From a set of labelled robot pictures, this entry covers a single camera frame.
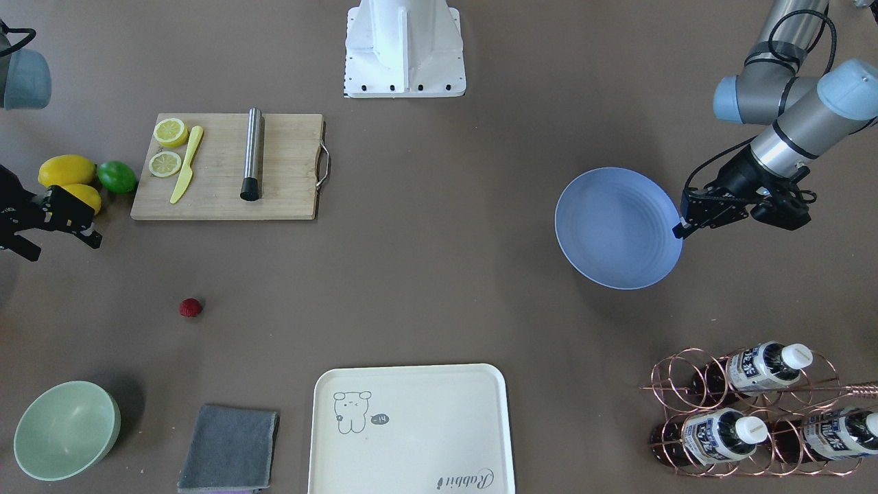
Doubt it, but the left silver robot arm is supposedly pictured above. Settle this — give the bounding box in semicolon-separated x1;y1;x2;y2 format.
672;1;877;239

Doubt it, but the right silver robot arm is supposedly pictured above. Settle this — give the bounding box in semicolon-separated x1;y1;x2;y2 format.
1;22;102;261

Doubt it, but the mint green bowl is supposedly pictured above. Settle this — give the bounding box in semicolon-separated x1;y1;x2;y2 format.
14;381;121;482

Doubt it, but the green lime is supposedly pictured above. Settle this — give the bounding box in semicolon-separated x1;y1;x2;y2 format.
96;161;137;193

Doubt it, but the yellow plastic knife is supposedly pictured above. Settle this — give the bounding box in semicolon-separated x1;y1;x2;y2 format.
169;126;204;204

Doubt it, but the lemon half slice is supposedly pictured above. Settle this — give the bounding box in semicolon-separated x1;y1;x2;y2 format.
153;117;189;149
147;151;182;178

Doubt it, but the copper wire bottle rack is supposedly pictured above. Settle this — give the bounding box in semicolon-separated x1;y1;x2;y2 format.
641;348;878;478

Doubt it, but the tea bottle white cap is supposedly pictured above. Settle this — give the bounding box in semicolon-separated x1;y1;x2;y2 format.
689;341;814;405

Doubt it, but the wooden cutting board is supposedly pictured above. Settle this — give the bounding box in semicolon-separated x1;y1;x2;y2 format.
131;113;327;221

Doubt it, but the grey folded cloth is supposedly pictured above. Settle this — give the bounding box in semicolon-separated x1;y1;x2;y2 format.
178;404;278;493

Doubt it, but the steel muddler black tip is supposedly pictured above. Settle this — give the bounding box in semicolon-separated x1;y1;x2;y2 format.
239;107;264;201

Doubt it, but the red strawberry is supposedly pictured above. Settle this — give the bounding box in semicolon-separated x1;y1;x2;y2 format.
178;298;203;317

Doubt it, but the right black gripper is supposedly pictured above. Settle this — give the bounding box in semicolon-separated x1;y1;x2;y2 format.
1;167;103;261

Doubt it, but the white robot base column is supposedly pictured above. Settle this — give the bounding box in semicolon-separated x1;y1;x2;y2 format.
343;1;467;98

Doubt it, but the cream rabbit tray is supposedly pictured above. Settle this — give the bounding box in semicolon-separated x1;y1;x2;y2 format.
308;363;517;493

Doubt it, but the blue round plate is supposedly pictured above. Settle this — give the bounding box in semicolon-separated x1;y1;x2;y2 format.
553;167;683;290

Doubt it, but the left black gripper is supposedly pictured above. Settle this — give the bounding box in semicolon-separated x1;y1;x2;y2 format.
672;149;811;239

